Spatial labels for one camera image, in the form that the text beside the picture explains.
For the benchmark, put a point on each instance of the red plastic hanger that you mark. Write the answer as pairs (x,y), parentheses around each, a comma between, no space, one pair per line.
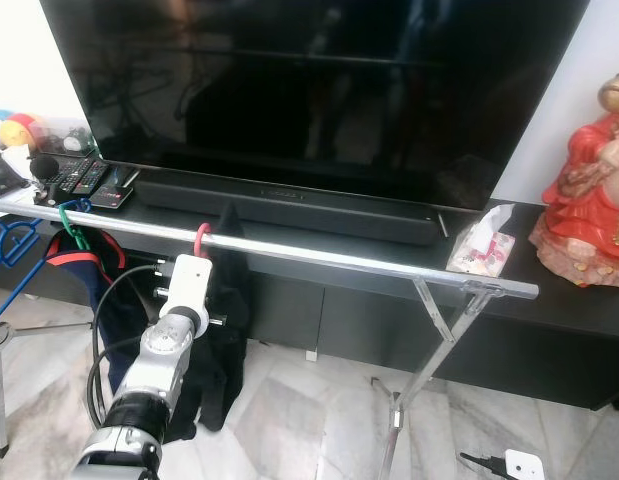
(64,256)
(197,238)

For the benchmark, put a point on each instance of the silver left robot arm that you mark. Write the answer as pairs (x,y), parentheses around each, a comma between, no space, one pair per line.
(159,360)

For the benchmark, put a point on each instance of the green plastic hanger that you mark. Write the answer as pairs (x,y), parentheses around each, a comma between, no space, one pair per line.
(69,225)

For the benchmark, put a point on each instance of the red robed figure statue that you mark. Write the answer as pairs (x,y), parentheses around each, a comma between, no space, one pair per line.
(584,200)

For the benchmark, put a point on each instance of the black television console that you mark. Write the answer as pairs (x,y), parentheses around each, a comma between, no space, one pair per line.
(549,340)

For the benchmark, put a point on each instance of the pink white tissue pack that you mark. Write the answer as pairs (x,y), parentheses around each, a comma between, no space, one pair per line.
(484,250)

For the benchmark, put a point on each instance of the chrome clothes rack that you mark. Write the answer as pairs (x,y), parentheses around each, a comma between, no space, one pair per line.
(339,261)

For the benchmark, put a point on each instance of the black flat screen television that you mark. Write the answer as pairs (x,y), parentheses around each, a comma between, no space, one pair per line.
(339,90)

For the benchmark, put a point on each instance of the black soundbar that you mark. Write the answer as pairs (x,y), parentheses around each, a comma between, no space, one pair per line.
(289,210)

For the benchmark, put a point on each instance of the black garment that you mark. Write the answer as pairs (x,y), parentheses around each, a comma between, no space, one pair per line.
(234,300)

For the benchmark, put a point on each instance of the small black box red label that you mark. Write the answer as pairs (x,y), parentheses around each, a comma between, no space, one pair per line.
(114,195)

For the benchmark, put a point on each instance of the black remote control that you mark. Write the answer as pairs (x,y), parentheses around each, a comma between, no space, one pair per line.
(71,177)
(96,177)

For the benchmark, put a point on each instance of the black microphone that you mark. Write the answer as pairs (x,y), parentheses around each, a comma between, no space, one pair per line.
(45,167)

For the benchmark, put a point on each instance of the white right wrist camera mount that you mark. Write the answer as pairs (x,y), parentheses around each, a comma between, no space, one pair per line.
(524,467)

